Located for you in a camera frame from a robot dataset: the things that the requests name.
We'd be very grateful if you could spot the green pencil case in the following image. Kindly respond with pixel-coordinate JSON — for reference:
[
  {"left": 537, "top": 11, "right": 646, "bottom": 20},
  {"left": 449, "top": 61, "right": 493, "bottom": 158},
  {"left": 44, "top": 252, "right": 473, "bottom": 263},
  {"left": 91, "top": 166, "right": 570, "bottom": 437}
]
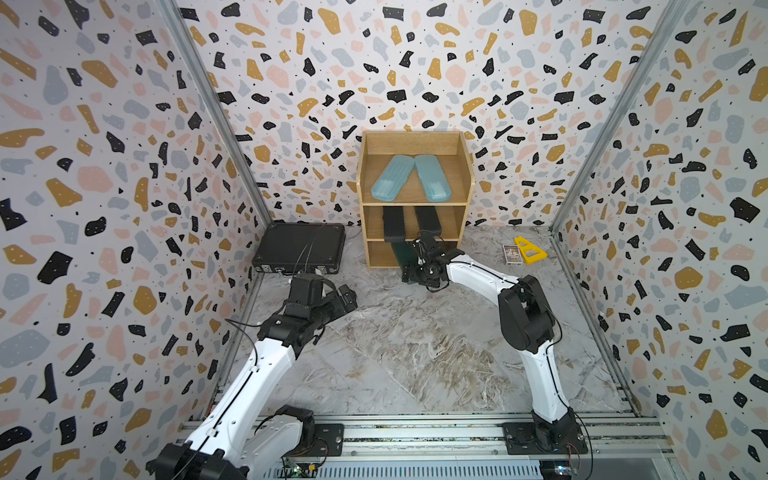
[{"left": 390, "top": 242, "right": 418, "bottom": 270}]

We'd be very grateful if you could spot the black pencil case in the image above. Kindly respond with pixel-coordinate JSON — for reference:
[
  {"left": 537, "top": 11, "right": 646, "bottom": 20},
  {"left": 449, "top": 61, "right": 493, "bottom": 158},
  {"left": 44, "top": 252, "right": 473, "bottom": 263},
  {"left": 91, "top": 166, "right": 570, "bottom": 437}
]
[
  {"left": 414, "top": 206, "right": 442, "bottom": 237},
  {"left": 382, "top": 206, "right": 406, "bottom": 243}
]

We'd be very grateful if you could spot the light blue pencil case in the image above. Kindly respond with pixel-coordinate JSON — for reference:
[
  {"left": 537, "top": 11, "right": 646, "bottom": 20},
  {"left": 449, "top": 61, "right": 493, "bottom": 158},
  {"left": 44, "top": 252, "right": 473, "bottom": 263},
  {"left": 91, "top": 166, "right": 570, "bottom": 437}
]
[
  {"left": 371, "top": 155, "right": 415, "bottom": 202},
  {"left": 414, "top": 155, "right": 452, "bottom": 202}
]

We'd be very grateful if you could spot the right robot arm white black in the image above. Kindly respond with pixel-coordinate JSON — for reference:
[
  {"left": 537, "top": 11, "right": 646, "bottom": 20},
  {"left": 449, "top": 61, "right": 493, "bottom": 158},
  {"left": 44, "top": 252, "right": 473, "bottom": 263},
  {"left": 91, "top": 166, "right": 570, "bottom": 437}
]
[{"left": 391, "top": 236, "right": 590, "bottom": 454}]

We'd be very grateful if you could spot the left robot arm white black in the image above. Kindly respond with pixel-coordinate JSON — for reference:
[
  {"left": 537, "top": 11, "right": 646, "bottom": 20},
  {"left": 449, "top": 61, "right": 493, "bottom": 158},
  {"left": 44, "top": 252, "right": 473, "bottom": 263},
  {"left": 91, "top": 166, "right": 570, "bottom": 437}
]
[{"left": 150, "top": 273, "right": 358, "bottom": 479}]

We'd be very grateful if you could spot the wooden three-tier shelf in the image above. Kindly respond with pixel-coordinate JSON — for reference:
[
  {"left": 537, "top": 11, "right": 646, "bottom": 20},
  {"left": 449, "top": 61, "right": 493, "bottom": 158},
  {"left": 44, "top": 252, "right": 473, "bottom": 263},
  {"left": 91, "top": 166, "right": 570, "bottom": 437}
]
[{"left": 357, "top": 130, "right": 475, "bottom": 269}]

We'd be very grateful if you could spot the black flat case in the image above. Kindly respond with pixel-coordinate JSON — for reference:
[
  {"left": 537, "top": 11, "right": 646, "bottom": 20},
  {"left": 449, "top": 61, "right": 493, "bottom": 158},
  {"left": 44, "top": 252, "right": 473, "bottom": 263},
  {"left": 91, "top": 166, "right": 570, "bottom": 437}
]
[{"left": 252, "top": 223, "right": 346, "bottom": 276}]

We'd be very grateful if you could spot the small card box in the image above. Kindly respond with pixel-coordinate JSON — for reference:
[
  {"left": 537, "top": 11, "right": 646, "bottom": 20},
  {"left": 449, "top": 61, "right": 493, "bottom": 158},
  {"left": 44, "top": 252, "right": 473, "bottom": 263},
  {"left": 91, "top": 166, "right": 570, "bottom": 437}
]
[{"left": 503, "top": 245, "right": 524, "bottom": 265}]

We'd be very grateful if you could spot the yellow triangular plastic piece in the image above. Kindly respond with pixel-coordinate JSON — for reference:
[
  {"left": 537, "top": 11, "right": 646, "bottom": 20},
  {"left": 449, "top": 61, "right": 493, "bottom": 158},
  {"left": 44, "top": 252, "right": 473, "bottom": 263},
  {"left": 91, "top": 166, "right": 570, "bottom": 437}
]
[{"left": 514, "top": 236, "right": 548, "bottom": 265}]

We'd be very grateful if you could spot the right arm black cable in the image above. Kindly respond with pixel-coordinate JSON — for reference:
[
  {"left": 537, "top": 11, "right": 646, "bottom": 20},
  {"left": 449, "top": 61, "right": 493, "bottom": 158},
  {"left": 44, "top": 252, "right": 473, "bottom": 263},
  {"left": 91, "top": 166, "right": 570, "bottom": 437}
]
[{"left": 419, "top": 236, "right": 595, "bottom": 480}]

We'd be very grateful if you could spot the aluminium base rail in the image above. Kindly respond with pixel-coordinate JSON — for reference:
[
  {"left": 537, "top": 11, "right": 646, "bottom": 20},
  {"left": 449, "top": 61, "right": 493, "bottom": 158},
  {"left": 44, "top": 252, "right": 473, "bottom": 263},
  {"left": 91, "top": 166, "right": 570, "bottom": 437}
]
[{"left": 164, "top": 412, "right": 676, "bottom": 480}]

